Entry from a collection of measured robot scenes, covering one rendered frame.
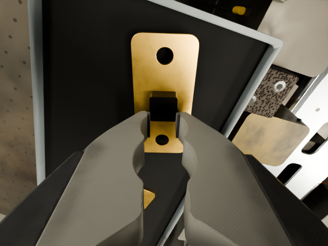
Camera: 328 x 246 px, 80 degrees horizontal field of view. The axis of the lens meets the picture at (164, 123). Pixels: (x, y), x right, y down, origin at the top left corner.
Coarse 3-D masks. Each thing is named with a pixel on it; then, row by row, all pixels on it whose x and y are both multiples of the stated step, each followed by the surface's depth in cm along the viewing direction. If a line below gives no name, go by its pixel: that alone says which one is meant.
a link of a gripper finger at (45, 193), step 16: (48, 176) 7; (64, 176) 7; (32, 192) 6; (48, 192) 6; (16, 208) 6; (32, 208) 6; (48, 208) 6; (0, 224) 5; (16, 224) 5; (32, 224) 5; (0, 240) 5; (16, 240) 5; (32, 240) 5
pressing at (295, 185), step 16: (304, 80) 31; (320, 80) 30; (304, 96) 31; (320, 96) 31; (304, 112) 33; (320, 112) 33; (304, 144) 37; (288, 160) 39; (304, 160) 39; (320, 160) 39; (304, 176) 41; (320, 176) 41; (304, 192) 44
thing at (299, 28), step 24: (192, 0) 49; (216, 0) 37; (240, 0) 24; (264, 0) 19; (288, 0) 17; (312, 0) 18; (264, 24) 18; (288, 24) 18; (312, 24) 19; (288, 48) 20; (312, 48) 20; (312, 72) 21
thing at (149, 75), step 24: (144, 48) 11; (192, 48) 11; (144, 72) 12; (168, 72) 12; (192, 72) 12; (144, 96) 13; (168, 96) 12; (192, 96) 13; (168, 120) 13; (144, 144) 15; (168, 144) 15
